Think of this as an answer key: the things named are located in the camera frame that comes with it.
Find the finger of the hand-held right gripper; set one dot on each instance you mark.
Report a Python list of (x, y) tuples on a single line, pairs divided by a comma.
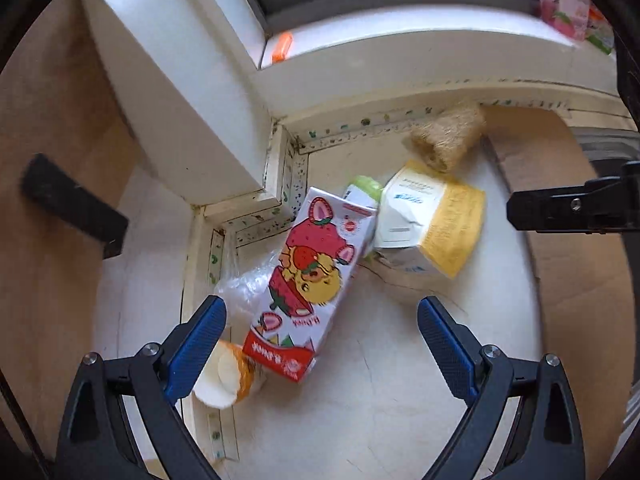
[(560, 210)]

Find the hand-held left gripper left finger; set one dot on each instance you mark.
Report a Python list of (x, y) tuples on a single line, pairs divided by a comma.
[(197, 350)]

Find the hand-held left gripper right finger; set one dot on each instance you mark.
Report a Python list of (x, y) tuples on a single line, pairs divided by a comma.
[(447, 350)]

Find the orange white paper cup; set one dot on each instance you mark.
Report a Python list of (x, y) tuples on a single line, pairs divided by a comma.
[(220, 375)]

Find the clear plastic bag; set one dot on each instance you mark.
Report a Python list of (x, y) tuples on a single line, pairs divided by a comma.
[(245, 290)]

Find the white yellow cardboard box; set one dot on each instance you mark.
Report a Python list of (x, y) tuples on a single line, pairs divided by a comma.
[(450, 225)]

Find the tan loofah sponge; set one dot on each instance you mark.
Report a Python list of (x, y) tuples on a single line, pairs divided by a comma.
[(450, 135)]

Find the strawberry print drink carton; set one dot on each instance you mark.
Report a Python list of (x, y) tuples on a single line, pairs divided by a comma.
[(310, 270)]

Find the green white plastic container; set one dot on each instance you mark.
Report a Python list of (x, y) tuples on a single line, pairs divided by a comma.
[(365, 187)]

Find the brown cardboard sheet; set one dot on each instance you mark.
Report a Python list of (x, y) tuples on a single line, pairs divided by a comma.
[(575, 285)]

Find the red spray bottle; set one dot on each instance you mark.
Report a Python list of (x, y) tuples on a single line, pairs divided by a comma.
[(600, 35)]

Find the pink detergent pouch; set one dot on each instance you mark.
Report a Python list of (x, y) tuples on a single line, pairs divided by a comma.
[(562, 5)]

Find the black board bracket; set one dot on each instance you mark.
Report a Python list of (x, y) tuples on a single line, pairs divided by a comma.
[(75, 205)]

